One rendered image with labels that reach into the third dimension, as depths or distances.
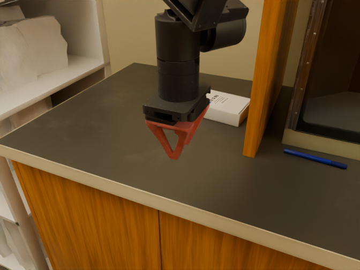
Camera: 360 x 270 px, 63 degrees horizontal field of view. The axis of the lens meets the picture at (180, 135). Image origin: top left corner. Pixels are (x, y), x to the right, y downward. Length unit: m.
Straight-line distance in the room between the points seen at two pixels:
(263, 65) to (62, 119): 0.59
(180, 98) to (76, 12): 1.16
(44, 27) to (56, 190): 0.72
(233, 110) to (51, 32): 0.84
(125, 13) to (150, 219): 0.91
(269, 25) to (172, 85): 0.28
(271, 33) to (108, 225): 0.61
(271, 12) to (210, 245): 0.50
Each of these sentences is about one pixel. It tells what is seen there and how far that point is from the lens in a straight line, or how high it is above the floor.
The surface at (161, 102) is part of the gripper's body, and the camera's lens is 0.40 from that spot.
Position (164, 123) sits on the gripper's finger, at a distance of 0.40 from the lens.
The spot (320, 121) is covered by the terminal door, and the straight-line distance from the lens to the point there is 0.76.
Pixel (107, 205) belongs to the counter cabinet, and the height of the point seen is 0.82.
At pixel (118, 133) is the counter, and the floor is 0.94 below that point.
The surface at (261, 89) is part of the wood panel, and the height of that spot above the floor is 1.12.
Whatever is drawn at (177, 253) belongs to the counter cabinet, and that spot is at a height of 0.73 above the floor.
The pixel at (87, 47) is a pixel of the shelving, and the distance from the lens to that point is 1.53.
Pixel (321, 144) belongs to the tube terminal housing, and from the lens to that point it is 0.80.
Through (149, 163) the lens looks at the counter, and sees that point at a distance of 0.70.
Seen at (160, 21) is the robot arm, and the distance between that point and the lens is 0.37.
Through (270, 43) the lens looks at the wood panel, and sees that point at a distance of 0.62.
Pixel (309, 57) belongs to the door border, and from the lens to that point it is 0.70.
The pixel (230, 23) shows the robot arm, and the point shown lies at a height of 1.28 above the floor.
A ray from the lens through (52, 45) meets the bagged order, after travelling 1.37.
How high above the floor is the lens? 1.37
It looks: 32 degrees down
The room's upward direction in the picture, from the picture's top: straight up
